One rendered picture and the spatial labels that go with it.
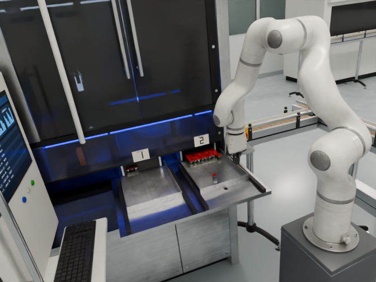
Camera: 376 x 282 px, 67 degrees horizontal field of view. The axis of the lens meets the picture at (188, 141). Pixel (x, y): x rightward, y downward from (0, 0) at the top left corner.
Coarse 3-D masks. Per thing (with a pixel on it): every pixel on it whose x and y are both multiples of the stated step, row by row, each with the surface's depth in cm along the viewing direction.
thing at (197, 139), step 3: (201, 135) 154; (204, 135) 155; (207, 135) 155; (195, 138) 154; (198, 138) 154; (201, 138) 155; (204, 138) 156; (207, 138) 156; (195, 141) 154; (198, 141) 155; (201, 141) 156; (204, 141) 156; (207, 141) 157; (195, 144) 155; (198, 144) 156; (201, 144) 156; (204, 144) 157
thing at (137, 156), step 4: (132, 152) 145; (136, 152) 146; (140, 152) 146; (144, 152) 147; (148, 152) 148; (136, 156) 146; (140, 156) 147; (144, 156) 148; (148, 156) 149; (136, 160) 147; (140, 160) 148
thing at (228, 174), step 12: (228, 156) 158; (192, 168) 156; (204, 168) 155; (216, 168) 154; (228, 168) 152; (240, 168) 146; (192, 180) 141; (204, 180) 144; (228, 180) 136; (240, 180) 138; (204, 192) 134
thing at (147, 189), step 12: (156, 168) 161; (168, 168) 152; (120, 180) 147; (132, 180) 152; (144, 180) 151; (156, 180) 149; (168, 180) 148; (132, 192) 141; (144, 192) 140; (156, 192) 139; (168, 192) 138; (180, 192) 132; (132, 204) 133; (144, 204) 128; (156, 204) 130
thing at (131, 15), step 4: (128, 0) 114; (128, 4) 114; (128, 8) 115; (132, 8) 116; (128, 12) 116; (132, 12) 116; (132, 16) 116; (132, 20) 117; (132, 24) 117; (132, 28) 118; (132, 32) 119; (136, 32) 119; (136, 36) 120; (136, 40) 120; (136, 44) 121; (136, 48) 121; (136, 52) 122; (136, 56) 123; (140, 60) 124; (140, 64) 124; (140, 68) 125; (140, 72) 126; (140, 76) 127
